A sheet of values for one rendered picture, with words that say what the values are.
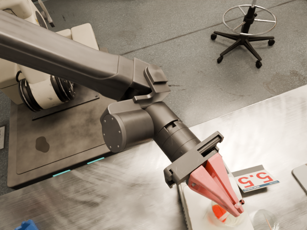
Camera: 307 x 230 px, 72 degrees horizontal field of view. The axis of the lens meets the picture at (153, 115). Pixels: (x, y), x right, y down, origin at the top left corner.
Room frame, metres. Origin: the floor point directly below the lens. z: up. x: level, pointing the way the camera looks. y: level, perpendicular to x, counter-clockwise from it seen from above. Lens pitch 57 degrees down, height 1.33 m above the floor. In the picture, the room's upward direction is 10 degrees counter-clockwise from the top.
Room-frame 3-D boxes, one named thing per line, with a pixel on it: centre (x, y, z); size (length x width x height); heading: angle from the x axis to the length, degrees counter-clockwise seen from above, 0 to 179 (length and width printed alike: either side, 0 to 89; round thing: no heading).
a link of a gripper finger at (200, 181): (0.07, -0.08, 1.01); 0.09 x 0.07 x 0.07; 26
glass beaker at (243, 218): (0.05, -0.10, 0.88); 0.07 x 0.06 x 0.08; 16
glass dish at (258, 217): (0.02, -0.21, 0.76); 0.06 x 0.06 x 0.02
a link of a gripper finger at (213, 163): (0.06, -0.06, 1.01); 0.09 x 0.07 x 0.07; 26
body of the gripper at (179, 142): (0.13, -0.04, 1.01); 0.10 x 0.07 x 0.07; 116
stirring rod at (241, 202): (0.03, -0.08, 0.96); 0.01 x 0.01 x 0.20
